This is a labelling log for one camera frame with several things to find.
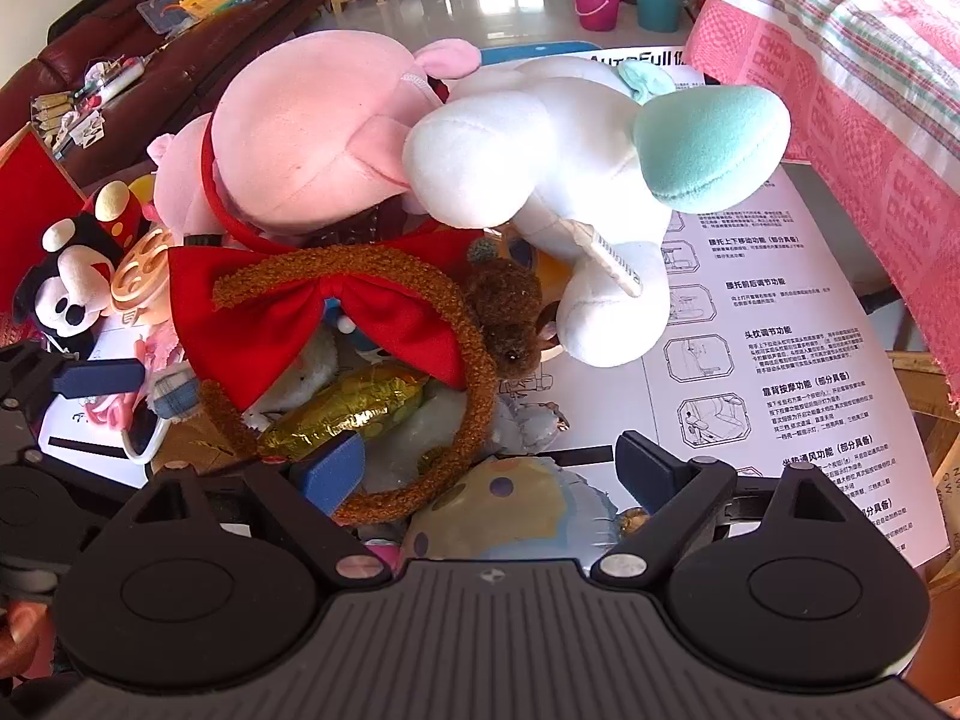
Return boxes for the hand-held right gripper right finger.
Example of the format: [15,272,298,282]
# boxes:
[589,429,856,586]

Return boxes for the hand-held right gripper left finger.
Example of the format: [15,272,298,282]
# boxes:
[112,429,395,590]

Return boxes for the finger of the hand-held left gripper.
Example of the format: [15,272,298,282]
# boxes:
[0,345,147,410]

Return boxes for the brown fuzzy bear headband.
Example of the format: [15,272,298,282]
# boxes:
[196,244,545,526]

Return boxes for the red cardboard box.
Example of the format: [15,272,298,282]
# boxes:
[0,122,89,331]

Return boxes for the gold foil packet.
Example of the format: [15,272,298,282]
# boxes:
[257,367,428,462]

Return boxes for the white framed sunglasses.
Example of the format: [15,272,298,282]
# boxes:
[112,409,173,464]

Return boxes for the black mouse plush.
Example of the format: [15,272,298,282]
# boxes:
[13,180,155,357]

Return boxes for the peach film reel toy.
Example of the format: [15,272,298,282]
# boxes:
[111,229,181,316]

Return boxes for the red bow headband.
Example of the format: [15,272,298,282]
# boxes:
[169,116,488,391]

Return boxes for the white printed instruction sheet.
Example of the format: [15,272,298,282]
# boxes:
[34,52,950,571]

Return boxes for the orange plush with blue eye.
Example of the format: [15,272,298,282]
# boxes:
[510,229,571,316]

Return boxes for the pack of beige sticks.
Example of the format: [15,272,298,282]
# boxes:
[30,90,76,143]

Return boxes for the brown cardboard box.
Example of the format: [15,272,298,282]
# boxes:
[885,349,960,601]

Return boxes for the white toy tube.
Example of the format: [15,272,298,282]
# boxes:
[82,60,143,102]

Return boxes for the large pink plush pig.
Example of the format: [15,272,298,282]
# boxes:
[146,31,481,248]

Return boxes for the dark red leather sofa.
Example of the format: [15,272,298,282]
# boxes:
[0,0,331,188]

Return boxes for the white plush with teal ears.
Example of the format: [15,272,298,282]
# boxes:
[405,60,792,368]

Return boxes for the clear plastic box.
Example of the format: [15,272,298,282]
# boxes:
[137,0,185,35]

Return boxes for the black bag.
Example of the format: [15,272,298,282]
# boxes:
[49,0,151,42]

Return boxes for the pink checked cloth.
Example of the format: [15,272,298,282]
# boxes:
[686,0,960,410]

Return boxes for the pink bucket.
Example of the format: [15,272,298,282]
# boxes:
[572,0,623,32]

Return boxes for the teal bucket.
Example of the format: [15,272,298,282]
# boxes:
[632,0,691,32]

